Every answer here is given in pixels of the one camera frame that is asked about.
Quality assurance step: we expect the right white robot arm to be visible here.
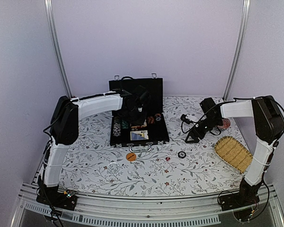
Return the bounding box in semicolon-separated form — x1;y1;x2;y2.
181;96;284;206

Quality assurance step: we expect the woven bamboo tray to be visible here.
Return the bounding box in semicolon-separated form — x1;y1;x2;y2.
214;136;253;174

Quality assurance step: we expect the red patterned bowl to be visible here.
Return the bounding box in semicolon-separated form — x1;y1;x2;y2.
217;118;231;130

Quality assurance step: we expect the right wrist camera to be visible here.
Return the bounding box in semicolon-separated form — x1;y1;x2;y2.
180;114;199;124

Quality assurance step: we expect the left aluminium frame post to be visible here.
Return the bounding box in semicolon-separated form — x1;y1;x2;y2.
44;0;72;97

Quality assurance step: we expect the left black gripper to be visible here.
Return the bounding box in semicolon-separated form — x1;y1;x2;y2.
124;106;148;126

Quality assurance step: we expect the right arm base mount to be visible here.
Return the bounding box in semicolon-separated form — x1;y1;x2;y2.
217;190;260;211

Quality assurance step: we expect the aluminium frame post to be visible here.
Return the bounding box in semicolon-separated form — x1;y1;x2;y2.
223;0;251;101
44;0;72;97

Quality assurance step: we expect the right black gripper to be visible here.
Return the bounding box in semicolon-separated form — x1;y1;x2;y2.
185;116;222;143

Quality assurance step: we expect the right aluminium frame post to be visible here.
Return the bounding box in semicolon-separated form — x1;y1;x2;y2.
223;0;251;101

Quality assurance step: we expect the orange dealer button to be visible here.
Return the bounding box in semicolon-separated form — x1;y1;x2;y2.
126;153;137;162

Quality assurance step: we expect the green chip stack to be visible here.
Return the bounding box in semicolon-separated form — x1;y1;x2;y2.
121;120;130;129

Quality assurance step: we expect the card deck in case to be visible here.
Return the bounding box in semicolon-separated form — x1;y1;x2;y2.
130;123;147;130

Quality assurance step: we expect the black poker case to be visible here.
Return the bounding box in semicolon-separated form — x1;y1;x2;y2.
109;73;169;148

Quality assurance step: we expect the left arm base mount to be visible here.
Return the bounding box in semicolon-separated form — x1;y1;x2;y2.
36;187;78;211

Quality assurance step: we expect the blue playing card box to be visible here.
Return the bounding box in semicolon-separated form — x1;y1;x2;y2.
130;130;149;141

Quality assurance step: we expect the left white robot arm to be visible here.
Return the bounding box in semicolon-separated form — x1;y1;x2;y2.
38;80;150;205

